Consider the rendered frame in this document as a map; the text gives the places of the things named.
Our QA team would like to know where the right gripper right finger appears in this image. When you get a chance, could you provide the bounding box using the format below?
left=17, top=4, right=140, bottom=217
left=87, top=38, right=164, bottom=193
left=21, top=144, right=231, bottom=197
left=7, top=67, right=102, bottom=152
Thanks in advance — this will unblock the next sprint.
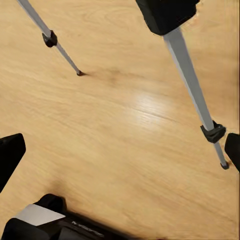
left=224, top=133, right=240, bottom=172

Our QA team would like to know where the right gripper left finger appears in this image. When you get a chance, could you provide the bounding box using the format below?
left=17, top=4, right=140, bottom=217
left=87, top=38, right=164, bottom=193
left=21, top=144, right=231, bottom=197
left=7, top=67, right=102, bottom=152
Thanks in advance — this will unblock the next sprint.
left=0, top=133, right=26, bottom=193

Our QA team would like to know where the camera tripod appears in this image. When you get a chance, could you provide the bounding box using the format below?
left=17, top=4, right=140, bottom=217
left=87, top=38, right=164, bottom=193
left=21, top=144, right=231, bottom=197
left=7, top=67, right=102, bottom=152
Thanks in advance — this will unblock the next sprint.
left=16, top=0, right=229, bottom=170

